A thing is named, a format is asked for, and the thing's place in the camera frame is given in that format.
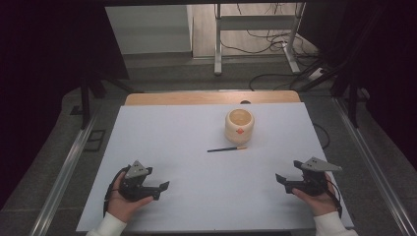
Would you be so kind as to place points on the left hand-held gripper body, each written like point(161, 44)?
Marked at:
point(134, 191)

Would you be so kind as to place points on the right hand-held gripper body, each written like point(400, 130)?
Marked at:
point(311, 187)

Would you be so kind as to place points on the black pen with tan tip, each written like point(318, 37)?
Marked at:
point(226, 149)

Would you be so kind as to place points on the cream ceramic cup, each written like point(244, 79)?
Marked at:
point(239, 128)

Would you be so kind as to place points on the person's right hand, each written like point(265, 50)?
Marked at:
point(319, 203)

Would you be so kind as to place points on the person's left hand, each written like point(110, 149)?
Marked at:
point(119, 205)

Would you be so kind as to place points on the white table sheet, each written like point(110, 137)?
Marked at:
point(196, 183)

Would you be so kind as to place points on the black stand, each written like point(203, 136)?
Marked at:
point(352, 98)
point(86, 98)

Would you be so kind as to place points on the white power strip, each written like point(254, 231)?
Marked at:
point(316, 74)

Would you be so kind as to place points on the dark curtain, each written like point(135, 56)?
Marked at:
point(387, 65)
point(49, 65)

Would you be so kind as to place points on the white panel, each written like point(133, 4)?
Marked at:
point(147, 29)

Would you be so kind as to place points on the black rectangular floor frame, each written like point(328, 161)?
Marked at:
point(95, 140)

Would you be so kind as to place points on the metal floor rail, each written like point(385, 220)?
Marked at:
point(65, 173)
point(377, 170)

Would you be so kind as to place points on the white metal stand frame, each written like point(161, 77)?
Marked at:
point(255, 22)

